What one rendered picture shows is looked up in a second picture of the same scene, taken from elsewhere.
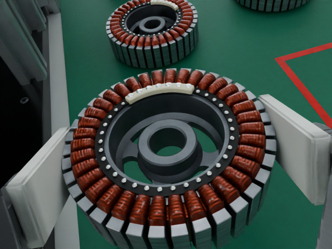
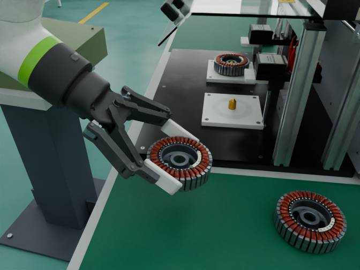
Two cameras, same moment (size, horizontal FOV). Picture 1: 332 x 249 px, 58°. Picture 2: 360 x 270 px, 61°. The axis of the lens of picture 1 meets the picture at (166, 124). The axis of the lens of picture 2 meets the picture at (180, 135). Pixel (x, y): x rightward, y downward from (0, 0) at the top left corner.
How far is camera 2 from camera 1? 0.48 m
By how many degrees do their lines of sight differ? 70
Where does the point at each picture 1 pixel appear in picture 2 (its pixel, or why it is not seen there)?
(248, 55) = not seen: outside the picture
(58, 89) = (274, 174)
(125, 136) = (192, 156)
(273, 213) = (162, 229)
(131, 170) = (207, 190)
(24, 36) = (283, 146)
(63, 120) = (249, 173)
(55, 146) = (185, 133)
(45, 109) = (253, 164)
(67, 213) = not seen: hidden behind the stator
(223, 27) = not seen: outside the picture
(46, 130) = (239, 164)
